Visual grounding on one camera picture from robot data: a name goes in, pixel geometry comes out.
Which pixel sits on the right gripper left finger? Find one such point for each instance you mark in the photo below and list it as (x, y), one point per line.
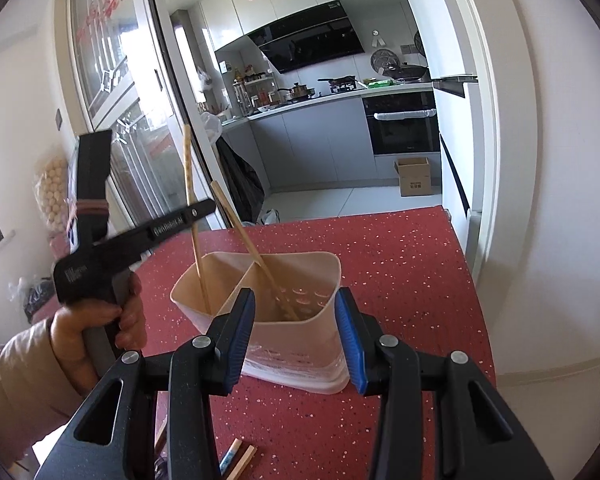
(112, 434)

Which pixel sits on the blue patterned chopstick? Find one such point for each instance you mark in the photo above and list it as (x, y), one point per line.
(229, 456)

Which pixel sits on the plain wooden chopstick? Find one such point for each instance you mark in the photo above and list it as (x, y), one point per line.
(280, 297)
(243, 462)

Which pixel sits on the yellow patterned chopstick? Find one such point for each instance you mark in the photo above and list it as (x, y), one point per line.
(191, 198)

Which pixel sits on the beige sleeved left forearm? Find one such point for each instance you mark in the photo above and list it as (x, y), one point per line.
(36, 396)

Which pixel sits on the person's left hand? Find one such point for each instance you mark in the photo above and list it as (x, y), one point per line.
(69, 324)

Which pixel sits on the bag of white balls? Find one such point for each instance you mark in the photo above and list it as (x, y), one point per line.
(50, 188)

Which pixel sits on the black hanging garment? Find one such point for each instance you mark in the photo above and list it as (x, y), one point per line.
(242, 181)

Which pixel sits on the cardboard box on floor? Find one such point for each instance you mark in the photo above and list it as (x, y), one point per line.
(414, 176)

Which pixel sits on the glass sliding door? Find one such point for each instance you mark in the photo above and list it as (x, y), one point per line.
(130, 78)

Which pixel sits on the black built-in oven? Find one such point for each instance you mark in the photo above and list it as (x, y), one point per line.
(402, 123)

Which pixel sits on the black range hood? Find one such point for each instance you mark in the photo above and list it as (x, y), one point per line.
(312, 36)

